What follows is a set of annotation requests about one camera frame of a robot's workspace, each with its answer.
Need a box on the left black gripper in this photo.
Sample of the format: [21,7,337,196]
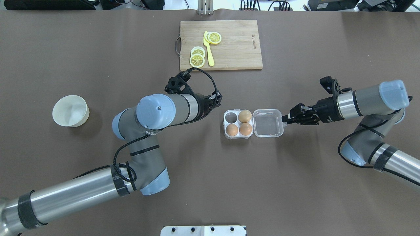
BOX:
[196,92,222,119]

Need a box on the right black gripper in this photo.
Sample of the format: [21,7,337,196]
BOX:
[282,97,344,125]

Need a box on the clear plastic egg box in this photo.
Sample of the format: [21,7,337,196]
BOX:
[223,109,287,139]

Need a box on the white bowl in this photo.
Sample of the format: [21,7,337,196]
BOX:
[52,95,90,128]

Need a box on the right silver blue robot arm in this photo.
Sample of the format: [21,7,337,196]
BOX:
[282,76,419,188]

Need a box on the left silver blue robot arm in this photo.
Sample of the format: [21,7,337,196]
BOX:
[1,91,222,236]

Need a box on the lemon slice near knife tip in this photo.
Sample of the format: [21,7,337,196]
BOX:
[189,54,205,68]

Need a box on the lemon slice pair middle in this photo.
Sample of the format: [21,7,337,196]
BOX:
[190,46,206,57]

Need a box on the yellow plastic knife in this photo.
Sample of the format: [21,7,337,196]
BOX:
[203,31,215,67]

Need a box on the bamboo cutting board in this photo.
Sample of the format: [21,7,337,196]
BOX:
[179,19,263,70]

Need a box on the white central mounting column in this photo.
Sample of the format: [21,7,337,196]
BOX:
[160,225,247,236]

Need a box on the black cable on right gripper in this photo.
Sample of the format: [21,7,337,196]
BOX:
[338,111,420,184]

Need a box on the lemon slice at handle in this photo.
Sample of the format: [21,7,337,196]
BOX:
[205,31,222,44]

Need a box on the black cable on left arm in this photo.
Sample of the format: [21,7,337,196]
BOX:
[72,68,220,192]

